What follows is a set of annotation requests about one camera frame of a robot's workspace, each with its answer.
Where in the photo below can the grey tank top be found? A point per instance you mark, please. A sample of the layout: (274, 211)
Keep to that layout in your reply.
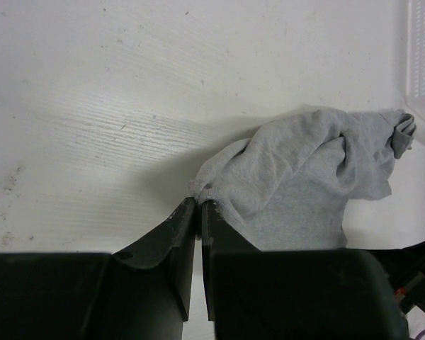
(287, 186)

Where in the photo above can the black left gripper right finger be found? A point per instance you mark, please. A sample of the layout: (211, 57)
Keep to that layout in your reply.
(334, 294)

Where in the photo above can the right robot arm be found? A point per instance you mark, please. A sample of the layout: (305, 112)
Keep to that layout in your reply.
(398, 285)

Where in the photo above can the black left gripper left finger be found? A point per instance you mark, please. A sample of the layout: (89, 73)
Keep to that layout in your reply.
(140, 292)

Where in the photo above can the white plastic basket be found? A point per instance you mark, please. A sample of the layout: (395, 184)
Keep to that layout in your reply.
(415, 83)

